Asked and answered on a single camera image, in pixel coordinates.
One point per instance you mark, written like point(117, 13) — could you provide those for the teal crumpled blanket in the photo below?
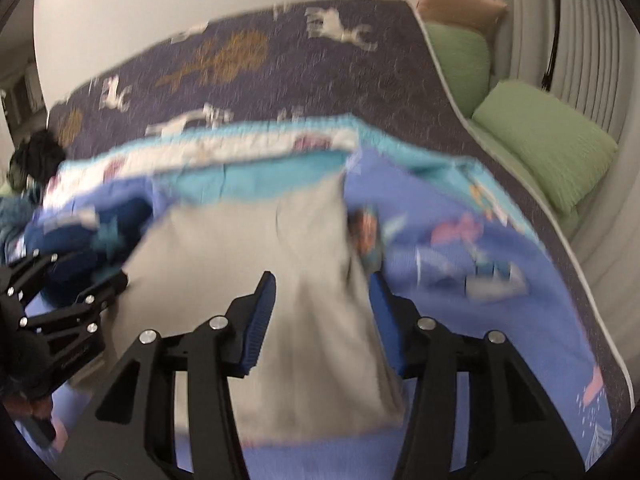
point(15, 220)

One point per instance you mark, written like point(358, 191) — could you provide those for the small green pillow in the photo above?
point(457, 67)

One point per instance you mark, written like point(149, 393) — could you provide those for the green seat cushion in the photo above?
point(565, 220)

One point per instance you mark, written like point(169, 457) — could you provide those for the black clothes pile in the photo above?
point(37, 155)

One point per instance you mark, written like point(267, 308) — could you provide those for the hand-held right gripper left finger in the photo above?
point(260, 310)

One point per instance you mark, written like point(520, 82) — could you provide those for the large green pillow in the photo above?
point(545, 145)

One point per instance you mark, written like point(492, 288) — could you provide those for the floral folded cloth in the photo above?
point(365, 235)

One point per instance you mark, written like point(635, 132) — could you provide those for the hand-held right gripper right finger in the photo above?
point(385, 310)

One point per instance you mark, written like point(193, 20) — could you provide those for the orange pillow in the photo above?
point(460, 7)

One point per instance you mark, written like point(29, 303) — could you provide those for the navy star-print rolled blanket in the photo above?
point(75, 240)

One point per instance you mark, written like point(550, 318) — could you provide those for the purple deer-print mattress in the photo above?
point(350, 75)

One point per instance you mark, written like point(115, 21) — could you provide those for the cream t-shirt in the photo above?
point(300, 240)

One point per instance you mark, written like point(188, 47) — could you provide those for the black floor lamp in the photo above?
point(550, 60)

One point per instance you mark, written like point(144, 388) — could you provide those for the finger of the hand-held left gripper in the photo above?
point(25, 272)
point(70, 330)

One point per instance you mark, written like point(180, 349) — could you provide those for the blue printed bed quilt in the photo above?
point(450, 260)

